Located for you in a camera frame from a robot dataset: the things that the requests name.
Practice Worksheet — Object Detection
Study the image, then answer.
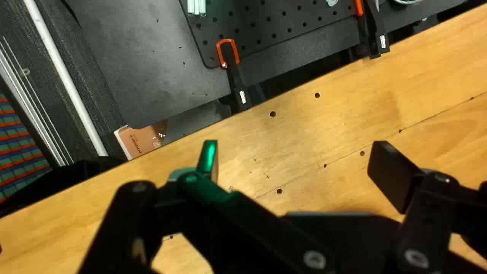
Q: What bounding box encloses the dark grey flat panel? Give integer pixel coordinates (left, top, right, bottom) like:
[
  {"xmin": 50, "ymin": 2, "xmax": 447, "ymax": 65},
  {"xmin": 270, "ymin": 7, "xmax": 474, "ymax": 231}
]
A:
[{"xmin": 62, "ymin": 0, "xmax": 366, "ymax": 130}]

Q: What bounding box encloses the brown cardboard piece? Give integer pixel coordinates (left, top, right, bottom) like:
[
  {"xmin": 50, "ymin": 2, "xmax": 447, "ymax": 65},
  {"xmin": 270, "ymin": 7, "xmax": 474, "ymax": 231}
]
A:
[{"xmin": 112, "ymin": 120, "xmax": 170, "ymax": 161}]

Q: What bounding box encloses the teal bracket on pegboard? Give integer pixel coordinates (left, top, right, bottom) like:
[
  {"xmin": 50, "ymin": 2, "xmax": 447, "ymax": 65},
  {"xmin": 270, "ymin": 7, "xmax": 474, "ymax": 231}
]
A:
[{"xmin": 184, "ymin": 0, "xmax": 210, "ymax": 16}]

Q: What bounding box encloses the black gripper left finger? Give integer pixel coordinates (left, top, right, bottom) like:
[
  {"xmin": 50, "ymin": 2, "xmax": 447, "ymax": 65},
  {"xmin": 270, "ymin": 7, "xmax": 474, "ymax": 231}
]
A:
[{"xmin": 76, "ymin": 138, "xmax": 336, "ymax": 274}]

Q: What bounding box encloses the colourful striped cloth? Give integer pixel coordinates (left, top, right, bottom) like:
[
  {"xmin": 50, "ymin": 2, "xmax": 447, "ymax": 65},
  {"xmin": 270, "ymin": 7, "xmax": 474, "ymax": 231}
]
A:
[{"xmin": 0, "ymin": 89, "xmax": 53, "ymax": 205}]

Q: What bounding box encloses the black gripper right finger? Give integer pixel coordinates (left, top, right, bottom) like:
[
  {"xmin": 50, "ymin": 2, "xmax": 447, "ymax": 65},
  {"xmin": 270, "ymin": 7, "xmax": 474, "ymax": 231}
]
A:
[{"xmin": 366, "ymin": 139, "xmax": 487, "ymax": 274}]

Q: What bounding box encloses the orange handled black clamp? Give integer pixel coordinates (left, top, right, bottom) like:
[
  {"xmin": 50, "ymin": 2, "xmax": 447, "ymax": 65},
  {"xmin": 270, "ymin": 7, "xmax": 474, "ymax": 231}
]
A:
[
  {"xmin": 351, "ymin": 0, "xmax": 392, "ymax": 60},
  {"xmin": 214, "ymin": 36, "xmax": 254, "ymax": 109}
]

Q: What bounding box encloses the white aluminium frame rail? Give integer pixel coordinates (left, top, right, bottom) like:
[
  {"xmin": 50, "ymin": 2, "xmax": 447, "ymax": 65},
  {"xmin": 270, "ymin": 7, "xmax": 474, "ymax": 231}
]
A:
[{"xmin": 21, "ymin": 0, "xmax": 111, "ymax": 159}]

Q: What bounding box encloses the black perforated pegboard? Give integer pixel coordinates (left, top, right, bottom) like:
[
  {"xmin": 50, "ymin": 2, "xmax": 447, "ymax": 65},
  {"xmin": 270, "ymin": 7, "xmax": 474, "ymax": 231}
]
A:
[{"xmin": 179, "ymin": 0, "xmax": 468, "ymax": 69}]

